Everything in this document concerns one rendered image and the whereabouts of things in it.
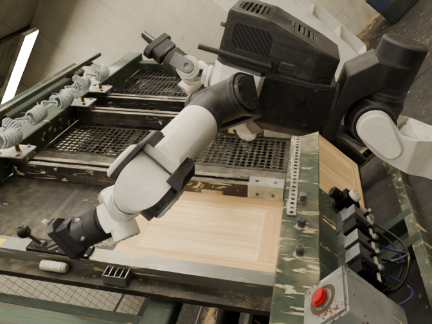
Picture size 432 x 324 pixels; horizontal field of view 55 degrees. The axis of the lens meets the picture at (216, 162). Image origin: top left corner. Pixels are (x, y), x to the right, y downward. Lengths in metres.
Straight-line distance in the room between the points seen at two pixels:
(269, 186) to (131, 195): 0.77
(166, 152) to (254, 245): 0.61
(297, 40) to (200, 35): 5.78
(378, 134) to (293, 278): 0.43
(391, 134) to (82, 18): 6.79
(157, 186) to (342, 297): 0.40
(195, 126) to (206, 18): 5.88
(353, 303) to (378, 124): 0.47
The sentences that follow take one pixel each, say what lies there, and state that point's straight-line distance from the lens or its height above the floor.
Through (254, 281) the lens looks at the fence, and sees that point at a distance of 1.15.
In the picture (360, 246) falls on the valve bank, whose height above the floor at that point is 0.76.
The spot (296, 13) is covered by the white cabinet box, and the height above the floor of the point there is 0.97.
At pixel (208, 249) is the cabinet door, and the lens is 1.27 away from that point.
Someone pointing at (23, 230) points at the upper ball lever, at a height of 1.52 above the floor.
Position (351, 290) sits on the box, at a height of 0.91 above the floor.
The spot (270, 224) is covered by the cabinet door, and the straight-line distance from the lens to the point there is 1.36.
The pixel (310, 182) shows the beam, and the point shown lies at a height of 0.84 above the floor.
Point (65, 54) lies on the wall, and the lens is 8.02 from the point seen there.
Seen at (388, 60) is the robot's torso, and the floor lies 1.05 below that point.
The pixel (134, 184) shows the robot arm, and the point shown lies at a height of 1.36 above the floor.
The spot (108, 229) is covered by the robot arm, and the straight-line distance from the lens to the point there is 1.01.
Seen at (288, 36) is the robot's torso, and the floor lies 1.27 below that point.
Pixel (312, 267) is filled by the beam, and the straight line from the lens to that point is 1.19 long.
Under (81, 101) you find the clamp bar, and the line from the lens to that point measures 2.20.
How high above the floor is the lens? 1.37
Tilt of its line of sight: 8 degrees down
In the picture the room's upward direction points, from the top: 53 degrees counter-clockwise
